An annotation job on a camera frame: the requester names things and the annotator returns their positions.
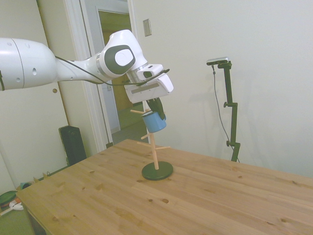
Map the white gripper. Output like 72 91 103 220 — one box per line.
124 73 175 121

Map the blue enamel mug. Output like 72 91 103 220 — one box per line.
141 110 168 134

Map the wooden mug tree black base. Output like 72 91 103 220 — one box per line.
130 101 175 182

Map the tall black speaker case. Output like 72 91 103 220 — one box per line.
58 125 88 167

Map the teal object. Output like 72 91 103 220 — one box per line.
16 181 34 191

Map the white plastic object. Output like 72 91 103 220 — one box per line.
0 200 24 216

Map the green plate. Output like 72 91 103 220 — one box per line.
0 190 18 209

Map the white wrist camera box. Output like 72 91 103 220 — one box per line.
136 64 164 81

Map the thin grey camera cable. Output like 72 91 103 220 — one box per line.
211 65 233 148

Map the black camera stand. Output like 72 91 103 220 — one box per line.
217 61 242 163

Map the grey exterior camera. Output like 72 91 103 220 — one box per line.
206 56 231 67

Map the grey wall switch plate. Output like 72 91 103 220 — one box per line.
142 19 153 38

